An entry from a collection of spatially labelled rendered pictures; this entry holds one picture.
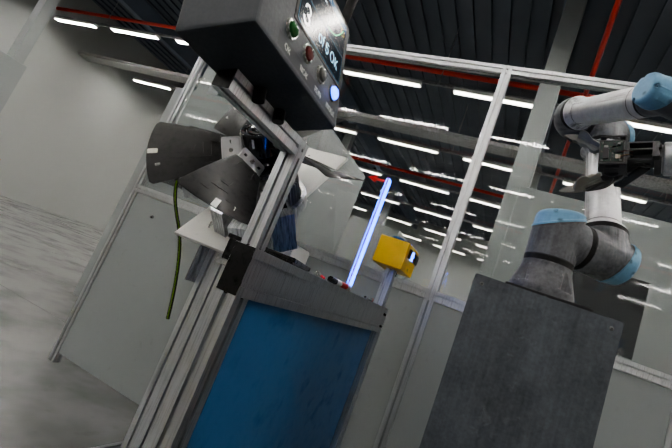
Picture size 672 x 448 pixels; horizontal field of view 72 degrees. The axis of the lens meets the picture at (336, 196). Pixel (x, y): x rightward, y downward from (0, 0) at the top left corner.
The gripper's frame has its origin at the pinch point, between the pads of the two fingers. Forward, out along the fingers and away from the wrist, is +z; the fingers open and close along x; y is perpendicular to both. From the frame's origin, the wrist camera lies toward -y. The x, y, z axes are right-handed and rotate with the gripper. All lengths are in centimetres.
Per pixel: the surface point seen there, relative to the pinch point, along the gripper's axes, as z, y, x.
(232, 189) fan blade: 76, 30, 22
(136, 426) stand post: 109, 6, 91
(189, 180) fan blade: 82, 40, 24
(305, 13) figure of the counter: 21, 77, 16
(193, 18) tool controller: 26, 87, 25
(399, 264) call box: 45, -16, 26
